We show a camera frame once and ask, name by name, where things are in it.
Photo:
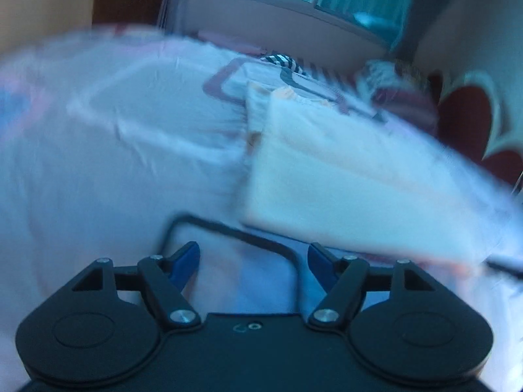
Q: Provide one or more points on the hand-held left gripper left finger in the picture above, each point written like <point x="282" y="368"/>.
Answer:
<point x="186" y="259"/>

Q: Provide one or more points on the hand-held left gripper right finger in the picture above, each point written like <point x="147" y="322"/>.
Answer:
<point x="320" y="265"/>

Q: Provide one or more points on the white knitted sweater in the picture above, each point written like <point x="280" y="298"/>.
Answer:
<point x="347" y="179"/>

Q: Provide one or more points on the patterned pink blue bedsheet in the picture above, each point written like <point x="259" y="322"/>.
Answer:
<point x="102" y="171"/>

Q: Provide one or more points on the striped pillow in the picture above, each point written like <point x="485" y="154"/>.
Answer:
<point x="400" y="102"/>

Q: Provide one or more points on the striped bed sheet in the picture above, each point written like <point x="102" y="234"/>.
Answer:
<point x="327" y="75"/>

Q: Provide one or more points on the red white scalloped headboard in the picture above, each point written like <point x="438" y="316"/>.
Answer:
<point x="461" y="118"/>

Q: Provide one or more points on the black white striped cloth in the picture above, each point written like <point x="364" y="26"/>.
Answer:
<point x="286" y="63"/>

